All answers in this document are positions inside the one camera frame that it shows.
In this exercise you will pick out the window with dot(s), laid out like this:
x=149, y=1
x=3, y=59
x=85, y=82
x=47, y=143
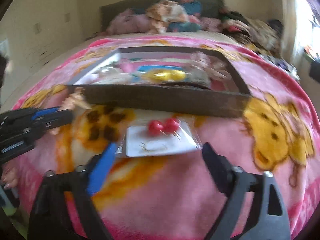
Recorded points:
x=307, y=30

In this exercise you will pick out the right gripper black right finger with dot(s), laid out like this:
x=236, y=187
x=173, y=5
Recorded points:
x=268, y=217

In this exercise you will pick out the white large hair claw clip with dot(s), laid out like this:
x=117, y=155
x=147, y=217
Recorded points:
x=113, y=76

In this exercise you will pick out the dark green headboard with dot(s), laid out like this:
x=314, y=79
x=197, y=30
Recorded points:
x=160, y=10

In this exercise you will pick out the pile of pink floral bedding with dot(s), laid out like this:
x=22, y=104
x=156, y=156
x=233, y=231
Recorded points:
x=128, y=24

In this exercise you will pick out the person's left hand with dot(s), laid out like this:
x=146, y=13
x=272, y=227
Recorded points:
x=9, y=177

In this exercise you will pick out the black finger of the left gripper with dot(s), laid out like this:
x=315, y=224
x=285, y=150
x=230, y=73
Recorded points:
x=55, y=121

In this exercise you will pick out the pink cartoon bear blanket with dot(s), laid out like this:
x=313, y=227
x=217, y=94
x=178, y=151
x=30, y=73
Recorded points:
x=173, y=197

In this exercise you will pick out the red ball earrings card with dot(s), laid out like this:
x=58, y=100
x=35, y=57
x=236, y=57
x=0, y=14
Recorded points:
x=155, y=138

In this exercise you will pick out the shallow dark cardboard box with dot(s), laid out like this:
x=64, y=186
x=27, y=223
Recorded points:
x=228, y=103

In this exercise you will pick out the peach spiral hair clip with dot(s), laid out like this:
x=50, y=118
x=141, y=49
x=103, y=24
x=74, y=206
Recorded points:
x=69, y=101

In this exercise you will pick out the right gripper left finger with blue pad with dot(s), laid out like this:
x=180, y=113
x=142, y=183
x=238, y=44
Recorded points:
x=50, y=218

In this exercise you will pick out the pile of clothes right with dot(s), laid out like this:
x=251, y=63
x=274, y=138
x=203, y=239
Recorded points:
x=263, y=38

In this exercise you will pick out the cream curtain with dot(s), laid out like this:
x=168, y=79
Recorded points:
x=292, y=41

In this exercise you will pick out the sheer dotted ribbon bow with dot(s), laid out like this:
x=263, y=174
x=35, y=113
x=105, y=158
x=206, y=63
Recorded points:
x=215, y=68

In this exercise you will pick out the dark garment on windowsill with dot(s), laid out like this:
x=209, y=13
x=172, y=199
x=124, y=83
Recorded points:
x=314, y=72

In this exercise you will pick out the cream wardrobe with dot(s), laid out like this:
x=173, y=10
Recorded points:
x=34, y=32

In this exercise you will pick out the yellow hoop earrings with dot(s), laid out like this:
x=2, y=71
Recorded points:
x=165, y=75

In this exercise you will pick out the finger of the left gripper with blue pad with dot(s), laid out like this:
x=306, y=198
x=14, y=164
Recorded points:
x=42, y=112

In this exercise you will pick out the blue booklet in box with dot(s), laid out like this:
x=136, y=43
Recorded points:
x=137, y=76

